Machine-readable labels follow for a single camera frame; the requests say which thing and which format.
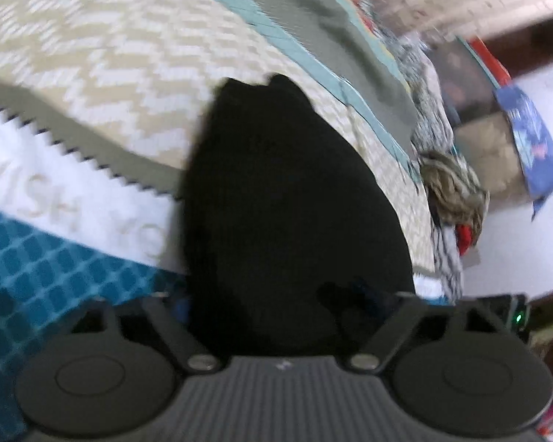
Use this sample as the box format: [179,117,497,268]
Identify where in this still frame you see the black white patterned cloth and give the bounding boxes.
[386,31,458,153]

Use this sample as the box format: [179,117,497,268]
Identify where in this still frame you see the red garment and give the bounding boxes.
[455,225,476,256]

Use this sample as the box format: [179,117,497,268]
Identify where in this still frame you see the olive green garment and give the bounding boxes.
[420,151,490,245]

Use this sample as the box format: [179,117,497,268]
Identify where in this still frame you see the grey garment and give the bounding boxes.
[431,222,463,302]

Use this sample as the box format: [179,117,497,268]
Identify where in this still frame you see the black pants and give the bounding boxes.
[181,75,414,357]

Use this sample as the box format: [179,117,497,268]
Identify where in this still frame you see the patterned bedsheet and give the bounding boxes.
[0,0,434,441]

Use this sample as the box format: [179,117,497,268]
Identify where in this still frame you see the blue printed bag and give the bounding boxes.
[494,84,553,220]

